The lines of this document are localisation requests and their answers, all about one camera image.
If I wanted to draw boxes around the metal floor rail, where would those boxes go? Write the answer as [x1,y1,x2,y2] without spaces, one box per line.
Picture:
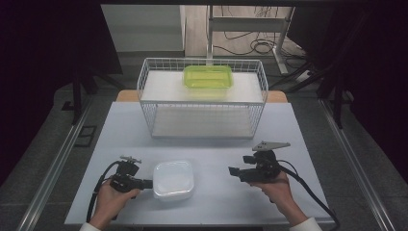
[16,95,94,231]
[318,98,398,231]

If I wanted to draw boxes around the black floor cables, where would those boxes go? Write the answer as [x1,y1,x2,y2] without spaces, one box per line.
[213,5,307,58]

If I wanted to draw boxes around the white cabinet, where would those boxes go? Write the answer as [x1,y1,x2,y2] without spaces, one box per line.
[100,4,187,59]

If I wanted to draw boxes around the white plastic food container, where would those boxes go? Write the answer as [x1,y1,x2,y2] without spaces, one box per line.
[152,159,195,203]

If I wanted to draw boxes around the white metal desk frame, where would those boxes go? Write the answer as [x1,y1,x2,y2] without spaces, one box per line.
[206,4,296,75]

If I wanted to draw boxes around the person's right hand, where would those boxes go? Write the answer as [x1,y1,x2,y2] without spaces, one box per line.
[249,171,310,227]

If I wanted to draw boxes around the black stand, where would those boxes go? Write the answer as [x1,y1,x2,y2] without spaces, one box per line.
[268,61,357,130]
[60,57,124,126]

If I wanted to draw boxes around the white power strip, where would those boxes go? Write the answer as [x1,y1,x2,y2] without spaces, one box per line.
[295,69,314,84]

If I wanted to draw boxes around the black floor bracket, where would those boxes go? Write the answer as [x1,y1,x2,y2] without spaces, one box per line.
[74,124,98,148]

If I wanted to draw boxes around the green plastic food container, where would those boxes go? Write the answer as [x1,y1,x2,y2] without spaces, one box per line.
[183,64,234,98]

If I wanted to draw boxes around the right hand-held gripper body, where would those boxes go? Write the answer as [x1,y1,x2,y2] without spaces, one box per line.
[242,141,292,184]

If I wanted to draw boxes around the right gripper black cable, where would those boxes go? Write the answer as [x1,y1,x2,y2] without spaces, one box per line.
[278,159,341,231]

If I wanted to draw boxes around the person's left hand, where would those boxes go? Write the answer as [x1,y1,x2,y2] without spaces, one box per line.
[89,182,142,231]

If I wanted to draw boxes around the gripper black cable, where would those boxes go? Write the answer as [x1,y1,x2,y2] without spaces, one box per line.
[86,161,120,223]
[278,159,341,231]

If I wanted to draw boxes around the wooden table board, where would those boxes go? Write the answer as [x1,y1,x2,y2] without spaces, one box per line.
[115,90,289,104]

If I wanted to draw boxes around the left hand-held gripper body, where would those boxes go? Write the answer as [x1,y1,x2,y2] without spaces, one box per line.
[110,155,142,193]

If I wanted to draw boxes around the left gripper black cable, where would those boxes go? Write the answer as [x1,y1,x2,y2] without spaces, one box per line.
[86,161,120,223]

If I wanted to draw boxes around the white wire shelf rack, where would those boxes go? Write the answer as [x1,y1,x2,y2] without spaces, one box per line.
[137,57,269,140]

